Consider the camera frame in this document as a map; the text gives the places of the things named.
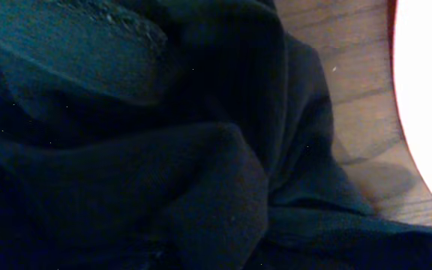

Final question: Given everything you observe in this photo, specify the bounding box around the dark navy crumpled garment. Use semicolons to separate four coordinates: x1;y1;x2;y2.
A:
0;0;432;270

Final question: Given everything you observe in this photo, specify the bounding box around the pink and white garment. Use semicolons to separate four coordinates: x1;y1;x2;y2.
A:
392;0;432;193

